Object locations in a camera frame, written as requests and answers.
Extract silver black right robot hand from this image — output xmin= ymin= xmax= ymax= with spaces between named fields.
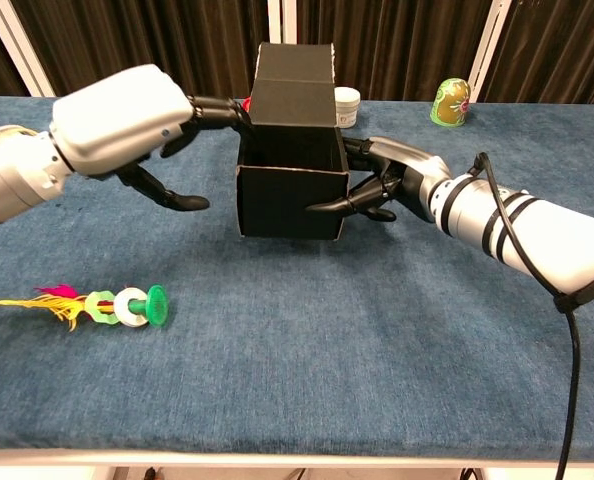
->
xmin=305 ymin=135 xmax=453 ymax=224

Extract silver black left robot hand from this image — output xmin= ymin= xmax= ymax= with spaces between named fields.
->
xmin=49 ymin=63 xmax=253 ymax=212

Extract black paper box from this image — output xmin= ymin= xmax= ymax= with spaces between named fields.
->
xmin=235 ymin=42 xmax=351 ymax=241

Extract green painted nesting doll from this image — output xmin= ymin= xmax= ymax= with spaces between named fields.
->
xmin=429 ymin=77 xmax=472 ymax=127

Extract feather shuttlecock with plastic rings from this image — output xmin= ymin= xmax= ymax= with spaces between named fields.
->
xmin=0 ymin=283 xmax=170 ymax=332

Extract blue table mat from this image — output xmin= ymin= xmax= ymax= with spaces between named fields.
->
xmin=0 ymin=95 xmax=594 ymax=460

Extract white partition frame post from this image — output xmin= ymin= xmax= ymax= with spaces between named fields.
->
xmin=469 ymin=0 xmax=513 ymax=101
xmin=266 ymin=0 xmax=298 ymax=46
xmin=0 ymin=0 xmax=56 ymax=98

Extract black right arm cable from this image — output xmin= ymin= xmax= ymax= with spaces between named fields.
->
xmin=469 ymin=152 xmax=594 ymax=480

